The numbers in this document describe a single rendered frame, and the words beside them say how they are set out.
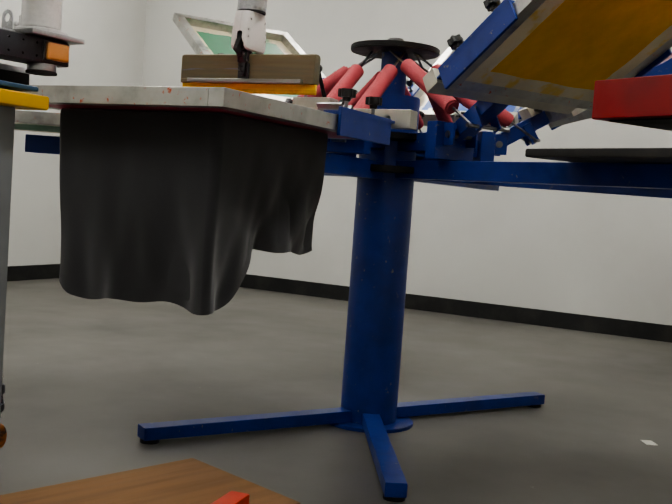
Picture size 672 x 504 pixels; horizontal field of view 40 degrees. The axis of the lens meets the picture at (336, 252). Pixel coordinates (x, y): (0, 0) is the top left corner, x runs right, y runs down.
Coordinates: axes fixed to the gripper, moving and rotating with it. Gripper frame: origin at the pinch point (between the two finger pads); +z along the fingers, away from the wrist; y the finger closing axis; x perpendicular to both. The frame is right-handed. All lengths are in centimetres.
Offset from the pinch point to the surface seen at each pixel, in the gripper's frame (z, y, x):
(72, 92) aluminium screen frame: 12, 53, -10
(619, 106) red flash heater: 5, -12, 92
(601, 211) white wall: 28, -420, 13
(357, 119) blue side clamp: 10.9, -4.5, 30.4
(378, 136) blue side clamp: 13.9, -17.7, 30.5
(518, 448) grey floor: 109, -95, 55
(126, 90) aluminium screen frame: 12, 53, 5
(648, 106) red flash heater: 6, -8, 99
